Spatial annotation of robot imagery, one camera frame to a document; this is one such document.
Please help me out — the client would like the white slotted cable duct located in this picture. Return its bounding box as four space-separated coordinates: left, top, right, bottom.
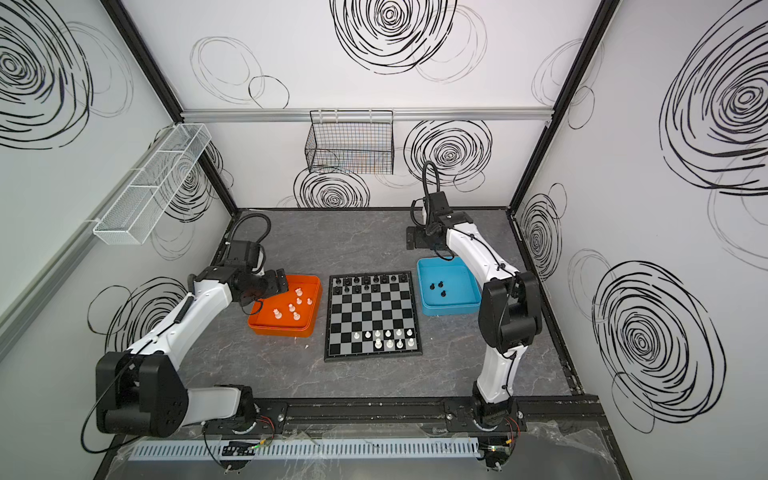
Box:
128 438 481 462

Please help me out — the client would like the black wire basket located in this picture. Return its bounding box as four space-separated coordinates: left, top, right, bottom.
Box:
304 109 395 175

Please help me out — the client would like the blue plastic tray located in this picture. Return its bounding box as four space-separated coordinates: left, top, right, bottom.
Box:
416 257 481 316

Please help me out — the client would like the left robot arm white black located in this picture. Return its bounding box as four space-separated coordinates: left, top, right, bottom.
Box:
94 266 288 438

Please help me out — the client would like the black white chess board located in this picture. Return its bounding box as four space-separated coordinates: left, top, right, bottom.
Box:
324 271 423 362

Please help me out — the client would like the white wire shelf basket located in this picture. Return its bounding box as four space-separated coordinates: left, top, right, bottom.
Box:
93 123 211 246

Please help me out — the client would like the orange plastic tray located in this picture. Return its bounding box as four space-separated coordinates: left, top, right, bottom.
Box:
248 275 322 338

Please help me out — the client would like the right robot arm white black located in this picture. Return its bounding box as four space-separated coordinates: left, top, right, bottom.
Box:
444 222 543 424

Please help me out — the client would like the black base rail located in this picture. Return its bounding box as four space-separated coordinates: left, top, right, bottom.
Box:
203 395 607 436

